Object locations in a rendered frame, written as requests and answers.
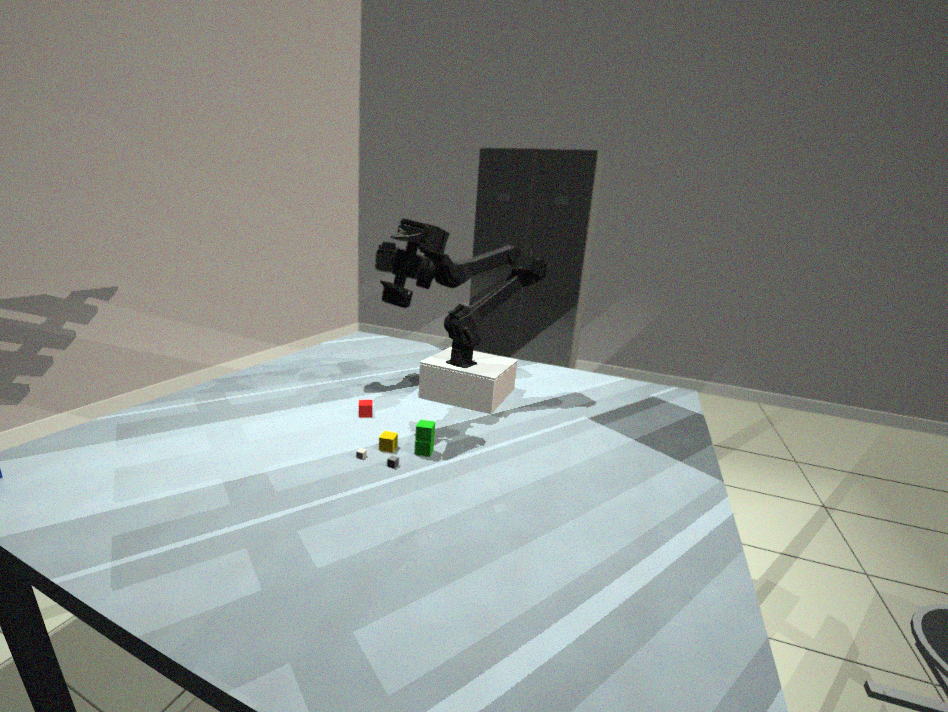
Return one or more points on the green block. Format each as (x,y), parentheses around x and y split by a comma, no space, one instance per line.
(423,449)
(425,431)

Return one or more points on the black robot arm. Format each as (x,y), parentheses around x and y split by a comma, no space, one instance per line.
(462,321)

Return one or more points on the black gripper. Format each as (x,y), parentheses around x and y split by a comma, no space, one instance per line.
(408,263)

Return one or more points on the yellow block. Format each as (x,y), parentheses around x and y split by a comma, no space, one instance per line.
(388,441)

